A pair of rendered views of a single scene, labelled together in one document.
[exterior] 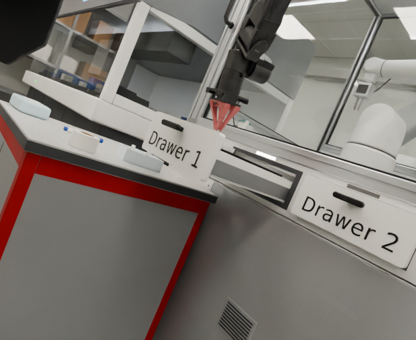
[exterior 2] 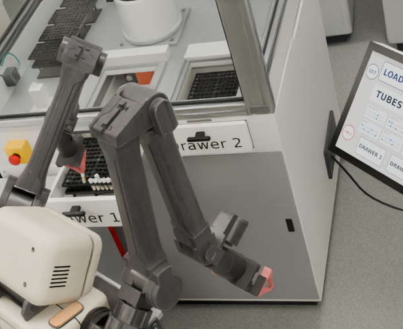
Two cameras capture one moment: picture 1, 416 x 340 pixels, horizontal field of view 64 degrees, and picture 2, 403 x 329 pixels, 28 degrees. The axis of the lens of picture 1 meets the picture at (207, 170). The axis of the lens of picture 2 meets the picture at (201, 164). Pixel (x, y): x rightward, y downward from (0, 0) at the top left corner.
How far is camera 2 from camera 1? 191 cm
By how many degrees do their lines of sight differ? 42
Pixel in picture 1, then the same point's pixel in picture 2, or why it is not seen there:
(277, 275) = not seen: hidden behind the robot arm
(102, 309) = not seen: hidden behind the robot
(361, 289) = (240, 167)
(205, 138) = (110, 205)
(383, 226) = (227, 137)
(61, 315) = not seen: outside the picture
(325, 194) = (179, 136)
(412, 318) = (272, 165)
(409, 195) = (226, 113)
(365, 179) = (194, 113)
